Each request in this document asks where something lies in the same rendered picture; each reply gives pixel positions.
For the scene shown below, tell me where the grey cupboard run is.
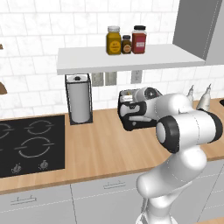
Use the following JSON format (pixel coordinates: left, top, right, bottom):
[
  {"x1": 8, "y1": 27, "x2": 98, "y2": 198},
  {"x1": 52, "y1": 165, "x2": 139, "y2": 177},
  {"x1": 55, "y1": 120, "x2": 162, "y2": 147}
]
[{"x1": 195, "y1": 158, "x2": 224, "y2": 224}]

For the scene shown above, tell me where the grey range hood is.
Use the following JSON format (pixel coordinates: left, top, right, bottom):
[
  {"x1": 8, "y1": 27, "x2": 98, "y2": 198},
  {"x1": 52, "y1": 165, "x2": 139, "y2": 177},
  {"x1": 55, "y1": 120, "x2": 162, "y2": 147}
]
[{"x1": 171, "y1": 0, "x2": 224, "y2": 67}]

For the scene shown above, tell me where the pale bread slice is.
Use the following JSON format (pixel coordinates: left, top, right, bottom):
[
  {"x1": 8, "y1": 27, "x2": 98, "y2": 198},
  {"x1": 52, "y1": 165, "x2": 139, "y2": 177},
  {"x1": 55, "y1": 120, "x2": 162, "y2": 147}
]
[{"x1": 121, "y1": 92, "x2": 136, "y2": 103}]

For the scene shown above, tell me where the small brown spice jar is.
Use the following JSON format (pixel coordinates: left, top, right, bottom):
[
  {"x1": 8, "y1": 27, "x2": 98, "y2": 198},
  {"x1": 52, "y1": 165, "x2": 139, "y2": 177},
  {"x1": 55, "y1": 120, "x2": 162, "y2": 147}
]
[{"x1": 121, "y1": 34, "x2": 133, "y2": 55}]

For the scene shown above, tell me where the black toaster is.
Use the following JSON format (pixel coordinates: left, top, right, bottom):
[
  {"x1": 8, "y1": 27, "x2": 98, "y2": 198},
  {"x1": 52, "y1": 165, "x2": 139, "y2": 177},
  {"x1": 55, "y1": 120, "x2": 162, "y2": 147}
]
[{"x1": 117, "y1": 87, "x2": 165, "y2": 132}]

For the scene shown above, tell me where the white wall shelf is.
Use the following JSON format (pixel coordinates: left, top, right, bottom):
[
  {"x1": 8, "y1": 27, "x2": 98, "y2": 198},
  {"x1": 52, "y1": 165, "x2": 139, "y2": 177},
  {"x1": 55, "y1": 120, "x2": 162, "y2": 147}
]
[{"x1": 56, "y1": 43, "x2": 207, "y2": 76}]

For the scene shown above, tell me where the grey wall outlet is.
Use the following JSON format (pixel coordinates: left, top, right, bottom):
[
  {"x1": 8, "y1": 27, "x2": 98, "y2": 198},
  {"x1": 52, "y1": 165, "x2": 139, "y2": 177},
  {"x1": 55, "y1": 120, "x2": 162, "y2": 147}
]
[
  {"x1": 104, "y1": 71, "x2": 118, "y2": 87},
  {"x1": 91, "y1": 72, "x2": 105, "y2": 88}
]

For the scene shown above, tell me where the grey cupboard door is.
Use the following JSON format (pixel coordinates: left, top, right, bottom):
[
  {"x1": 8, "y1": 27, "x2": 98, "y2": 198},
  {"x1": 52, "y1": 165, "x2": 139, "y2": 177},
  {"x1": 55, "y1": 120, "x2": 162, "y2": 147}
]
[
  {"x1": 0, "y1": 200, "x2": 77, "y2": 224},
  {"x1": 72, "y1": 188, "x2": 147, "y2": 224}
]

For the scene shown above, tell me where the grey drawer front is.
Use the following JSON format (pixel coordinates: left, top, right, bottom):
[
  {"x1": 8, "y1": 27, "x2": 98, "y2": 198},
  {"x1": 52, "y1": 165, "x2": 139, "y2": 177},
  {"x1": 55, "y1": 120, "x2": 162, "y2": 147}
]
[
  {"x1": 0, "y1": 184, "x2": 74, "y2": 214},
  {"x1": 70, "y1": 171, "x2": 147, "y2": 202}
]

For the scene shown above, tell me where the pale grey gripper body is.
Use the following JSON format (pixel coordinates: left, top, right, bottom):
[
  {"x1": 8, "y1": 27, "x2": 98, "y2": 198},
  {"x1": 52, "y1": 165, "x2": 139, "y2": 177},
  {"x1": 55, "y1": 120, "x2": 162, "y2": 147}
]
[{"x1": 127, "y1": 115, "x2": 158, "y2": 123}]

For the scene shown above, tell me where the yellow spice jar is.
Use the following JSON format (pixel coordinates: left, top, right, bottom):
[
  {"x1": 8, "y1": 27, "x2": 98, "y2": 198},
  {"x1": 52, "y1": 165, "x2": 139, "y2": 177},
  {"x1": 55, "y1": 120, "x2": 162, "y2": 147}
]
[{"x1": 106, "y1": 25, "x2": 123, "y2": 56}]

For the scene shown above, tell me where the grey drawer handle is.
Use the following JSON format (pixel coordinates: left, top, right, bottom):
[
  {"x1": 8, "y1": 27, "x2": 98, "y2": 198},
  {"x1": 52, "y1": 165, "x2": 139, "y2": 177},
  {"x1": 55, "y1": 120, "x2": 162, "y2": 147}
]
[
  {"x1": 102, "y1": 180, "x2": 127, "y2": 191},
  {"x1": 10, "y1": 195, "x2": 38, "y2": 206}
]

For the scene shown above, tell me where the grey hob knob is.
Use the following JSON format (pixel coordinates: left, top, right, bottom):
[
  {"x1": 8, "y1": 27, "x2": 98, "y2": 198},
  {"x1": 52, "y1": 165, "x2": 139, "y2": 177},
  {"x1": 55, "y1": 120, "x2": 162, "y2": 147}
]
[
  {"x1": 10, "y1": 163, "x2": 22, "y2": 174},
  {"x1": 38, "y1": 159, "x2": 50, "y2": 172}
]

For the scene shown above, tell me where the black wire towel holder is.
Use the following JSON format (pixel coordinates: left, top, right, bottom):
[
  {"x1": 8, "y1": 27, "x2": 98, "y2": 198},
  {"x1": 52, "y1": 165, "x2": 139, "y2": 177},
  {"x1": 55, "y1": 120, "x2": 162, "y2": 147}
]
[{"x1": 64, "y1": 73, "x2": 94, "y2": 126}]

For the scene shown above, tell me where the white paper towel roll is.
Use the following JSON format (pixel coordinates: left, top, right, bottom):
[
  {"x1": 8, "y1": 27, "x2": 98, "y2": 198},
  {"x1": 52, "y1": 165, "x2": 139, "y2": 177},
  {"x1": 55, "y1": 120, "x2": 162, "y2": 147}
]
[{"x1": 67, "y1": 75, "x2": 90, "y2": 123}]

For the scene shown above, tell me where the red spice jar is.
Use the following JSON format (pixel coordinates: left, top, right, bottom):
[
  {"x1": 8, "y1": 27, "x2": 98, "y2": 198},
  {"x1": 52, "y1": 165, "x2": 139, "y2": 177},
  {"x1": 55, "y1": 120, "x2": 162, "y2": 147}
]
[{"x1": 131, "y1": 24, "x2": 148, "y2": 55}]

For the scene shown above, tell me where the small pale bottle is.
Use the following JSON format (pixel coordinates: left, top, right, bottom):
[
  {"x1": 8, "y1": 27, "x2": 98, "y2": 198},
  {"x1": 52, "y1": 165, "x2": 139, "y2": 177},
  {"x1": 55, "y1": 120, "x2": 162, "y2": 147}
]
[{"x1": 185, "y1": 84, "x2": 196, "y2": 105}]

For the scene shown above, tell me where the black hob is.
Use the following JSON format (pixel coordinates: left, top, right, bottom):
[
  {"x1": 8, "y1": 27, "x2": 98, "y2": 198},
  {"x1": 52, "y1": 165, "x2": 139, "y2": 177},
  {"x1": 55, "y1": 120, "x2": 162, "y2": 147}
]
[{"x1": 0, "y1": 114, "x2": 66, "y2": 179}]

